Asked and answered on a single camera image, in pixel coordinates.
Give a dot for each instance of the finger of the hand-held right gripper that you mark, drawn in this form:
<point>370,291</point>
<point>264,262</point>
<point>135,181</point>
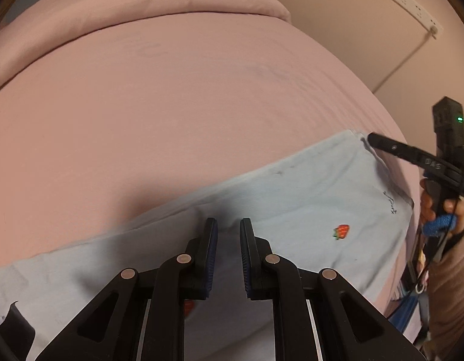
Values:
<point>390,146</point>

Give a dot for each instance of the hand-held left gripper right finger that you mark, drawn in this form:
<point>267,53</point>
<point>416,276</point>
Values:
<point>244,244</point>

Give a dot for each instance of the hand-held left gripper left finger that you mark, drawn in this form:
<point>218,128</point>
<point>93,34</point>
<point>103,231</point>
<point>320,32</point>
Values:
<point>212,244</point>

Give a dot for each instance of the light blue denim pants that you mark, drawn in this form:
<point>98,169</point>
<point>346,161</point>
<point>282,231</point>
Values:
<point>303,203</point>

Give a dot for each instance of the person's right forearm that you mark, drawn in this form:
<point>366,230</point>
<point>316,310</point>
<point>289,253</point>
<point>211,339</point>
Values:
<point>452,289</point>

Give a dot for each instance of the person's right hand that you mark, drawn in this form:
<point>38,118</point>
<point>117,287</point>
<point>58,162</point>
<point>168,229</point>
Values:
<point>455,210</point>

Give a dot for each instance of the pink bed sheet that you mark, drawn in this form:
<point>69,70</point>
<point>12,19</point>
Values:
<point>160,112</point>

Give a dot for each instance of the blue cloth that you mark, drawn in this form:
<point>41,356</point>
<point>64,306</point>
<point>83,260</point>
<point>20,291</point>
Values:
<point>405,312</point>

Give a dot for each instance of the pink folded duvet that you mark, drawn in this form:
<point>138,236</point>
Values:
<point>123,0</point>

